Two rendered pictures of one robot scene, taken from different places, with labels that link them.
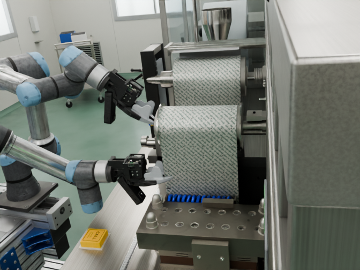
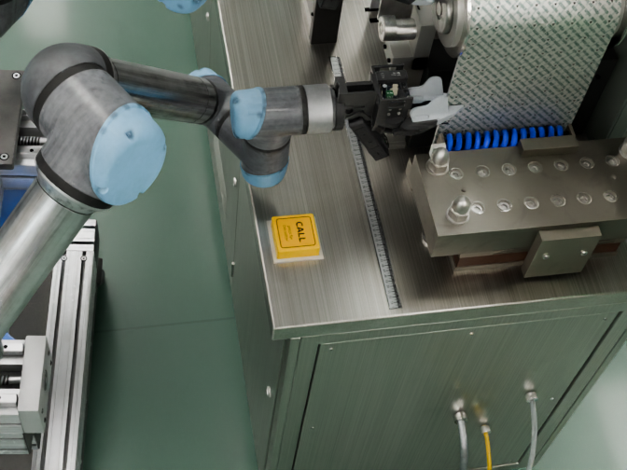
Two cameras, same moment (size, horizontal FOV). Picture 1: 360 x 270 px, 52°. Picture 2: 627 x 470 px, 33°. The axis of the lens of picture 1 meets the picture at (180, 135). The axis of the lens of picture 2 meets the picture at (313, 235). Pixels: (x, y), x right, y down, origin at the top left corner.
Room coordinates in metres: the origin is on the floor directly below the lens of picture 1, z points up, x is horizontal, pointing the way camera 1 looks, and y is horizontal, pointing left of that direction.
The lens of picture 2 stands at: (0.17, 0.81, 2.36)
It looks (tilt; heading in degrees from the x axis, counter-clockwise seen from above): 56 degrees down; 328
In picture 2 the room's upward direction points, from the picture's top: 10 degrees clockwise
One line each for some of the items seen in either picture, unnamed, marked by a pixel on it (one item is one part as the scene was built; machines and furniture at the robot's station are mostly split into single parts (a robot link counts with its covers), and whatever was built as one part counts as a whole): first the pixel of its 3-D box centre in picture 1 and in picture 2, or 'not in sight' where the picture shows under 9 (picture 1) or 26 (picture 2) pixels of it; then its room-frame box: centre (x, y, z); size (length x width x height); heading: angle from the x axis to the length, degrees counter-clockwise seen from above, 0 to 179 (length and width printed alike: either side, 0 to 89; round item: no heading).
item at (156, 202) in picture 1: (156, 200); (439, 158); (0.98, 0.09, 1.05); 0.04 x 0.04 x 0.04
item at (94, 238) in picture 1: (94, 238); (295, 236); (1.00, 0.32, 0.91); 0.07 x 0.07 x 0.02; 76
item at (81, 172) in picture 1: (84, 172); (268, 113); (1.11, 0.34, 1.11); 0.11 x 0.08 x 0.09; 76
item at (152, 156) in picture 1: (159, 173); (397, 81); (1.14, 0.09, 1.05); 0.06 x 0.05 x 0.31; 76
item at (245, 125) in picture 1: (254, 125); not in sight; (1.03, -0.23, 1.25); 0.07 x 0.04 x 0.04; 76
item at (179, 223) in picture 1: (209, 226); (541, 194); (0.89, -0.06, 1.00); 0.40 x 0.16 x 0.06; 76
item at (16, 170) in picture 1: (15, 160); not in sight; (1.52, 0.76, 0.98); 0.13 x 0.12 x 0.14; 131
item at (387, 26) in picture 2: (144, 141); (387, 28); (1.15, 0.12, 1.18); 0.04 x 0.02 x 0.04; 166
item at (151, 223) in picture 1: (151, 219); (460, 207); (0.88, 0.11, 1.05); 0.04 x 0.04 x 0.04
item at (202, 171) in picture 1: (200, 173); (517, 93); (1.01, -0.05, 1.11); 0.23 x 0.01 x 0.18; 76
